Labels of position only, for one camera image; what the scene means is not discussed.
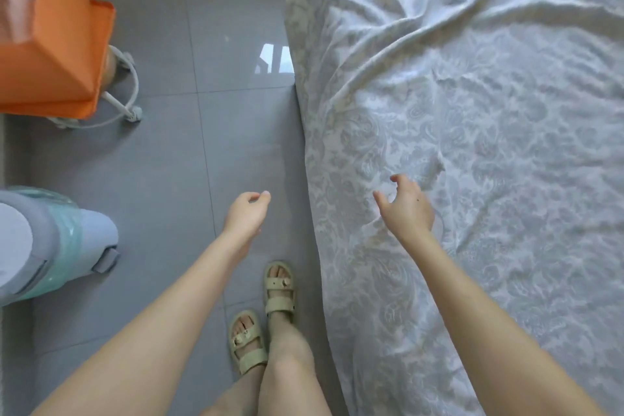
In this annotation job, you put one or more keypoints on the white teal cylindrical appliance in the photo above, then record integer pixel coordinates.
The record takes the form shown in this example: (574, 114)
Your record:
(53, 245)

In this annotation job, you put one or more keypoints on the person's right forearm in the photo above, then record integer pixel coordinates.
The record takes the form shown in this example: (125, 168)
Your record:
(487, 333)

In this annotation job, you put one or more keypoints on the person's right leg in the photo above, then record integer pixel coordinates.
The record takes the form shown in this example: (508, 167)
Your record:
(287, 376)

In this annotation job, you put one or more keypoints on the person's beige sandal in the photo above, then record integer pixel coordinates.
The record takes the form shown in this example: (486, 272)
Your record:
(280, 306)
(253, 359)

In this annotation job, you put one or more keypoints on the person's right beige sandal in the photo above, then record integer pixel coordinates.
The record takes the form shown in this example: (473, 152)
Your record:
(280, 306)

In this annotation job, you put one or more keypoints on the person's left leg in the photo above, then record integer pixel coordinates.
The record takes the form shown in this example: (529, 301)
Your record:
(239, 396)

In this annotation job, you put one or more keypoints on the white floral bed sheet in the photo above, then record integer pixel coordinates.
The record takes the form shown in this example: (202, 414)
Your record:
(487, 113)

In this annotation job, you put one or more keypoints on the person's left beige sandal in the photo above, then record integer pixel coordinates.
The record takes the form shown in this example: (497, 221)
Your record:
(253, 359)

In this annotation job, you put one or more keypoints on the person's right hand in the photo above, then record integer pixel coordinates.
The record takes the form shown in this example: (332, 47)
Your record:
(409, 213)

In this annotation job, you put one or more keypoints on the person's left forearm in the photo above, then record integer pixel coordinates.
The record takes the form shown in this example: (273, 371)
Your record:
(146, 342)

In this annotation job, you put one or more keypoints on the person's leg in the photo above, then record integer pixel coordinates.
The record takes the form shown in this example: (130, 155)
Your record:
(287, 376)
(239, 396)

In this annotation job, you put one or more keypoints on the person's left hand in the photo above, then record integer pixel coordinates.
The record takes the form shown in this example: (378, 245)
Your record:
(246, 218)

